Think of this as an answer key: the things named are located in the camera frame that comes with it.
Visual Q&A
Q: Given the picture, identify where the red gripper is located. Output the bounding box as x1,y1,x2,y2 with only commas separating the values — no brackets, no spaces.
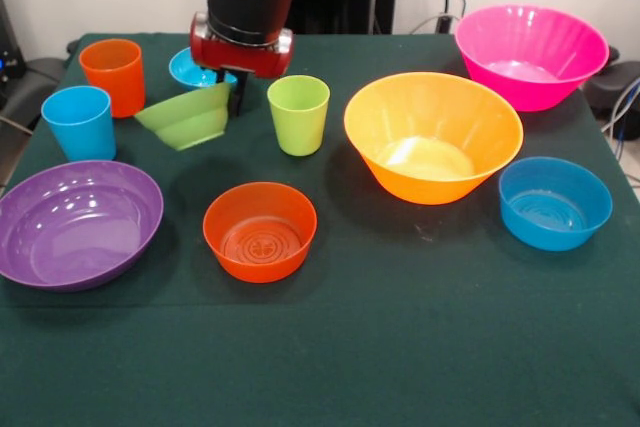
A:
188,11,295,116

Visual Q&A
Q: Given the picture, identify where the green stepped bowl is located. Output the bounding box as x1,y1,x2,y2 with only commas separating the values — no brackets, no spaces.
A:
133,81,232,152

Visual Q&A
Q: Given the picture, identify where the light blue stepped bowl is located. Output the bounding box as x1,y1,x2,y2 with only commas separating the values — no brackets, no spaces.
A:
168,46,239,93

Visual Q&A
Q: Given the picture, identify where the green plastic cup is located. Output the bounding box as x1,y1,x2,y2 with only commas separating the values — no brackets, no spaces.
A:
266,74,332,157

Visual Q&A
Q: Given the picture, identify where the orange plastic cup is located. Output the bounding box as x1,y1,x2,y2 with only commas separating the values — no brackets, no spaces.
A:
78,38,147,120

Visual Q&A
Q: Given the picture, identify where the blue plastic cup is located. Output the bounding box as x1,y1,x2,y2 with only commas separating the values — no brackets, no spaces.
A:
40,85,118,163

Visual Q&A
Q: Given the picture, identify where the orange round bowl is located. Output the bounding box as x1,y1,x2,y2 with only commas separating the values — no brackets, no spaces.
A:
202,181,319,284

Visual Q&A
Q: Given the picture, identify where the large yellow-orange bowl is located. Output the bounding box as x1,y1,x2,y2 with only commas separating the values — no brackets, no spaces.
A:
343,71,525,206

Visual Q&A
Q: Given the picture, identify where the large purple bowl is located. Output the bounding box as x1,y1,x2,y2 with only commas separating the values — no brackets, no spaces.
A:
0,159,165,293

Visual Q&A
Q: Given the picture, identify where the black computer case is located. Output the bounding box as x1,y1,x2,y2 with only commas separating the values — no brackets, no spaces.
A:
0,0,27,109

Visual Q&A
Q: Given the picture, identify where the dark green tablecloth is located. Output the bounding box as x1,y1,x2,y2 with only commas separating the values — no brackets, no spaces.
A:
0,32,640,427

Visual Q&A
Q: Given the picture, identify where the large pink bowl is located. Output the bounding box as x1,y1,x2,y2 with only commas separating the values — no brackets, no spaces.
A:
453,3,611,113

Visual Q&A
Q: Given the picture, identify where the blue round bowl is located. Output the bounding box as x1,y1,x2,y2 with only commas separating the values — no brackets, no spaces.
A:
498,156,614,252

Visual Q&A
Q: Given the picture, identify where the black equipment base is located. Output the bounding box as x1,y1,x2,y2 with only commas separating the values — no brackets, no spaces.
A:
582,44,640,121

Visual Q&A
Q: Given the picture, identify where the white cable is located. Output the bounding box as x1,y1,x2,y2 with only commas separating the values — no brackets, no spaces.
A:
407,13,459,34

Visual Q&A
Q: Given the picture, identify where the grey cable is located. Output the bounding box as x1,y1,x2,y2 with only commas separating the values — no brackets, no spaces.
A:
599,74,640,148

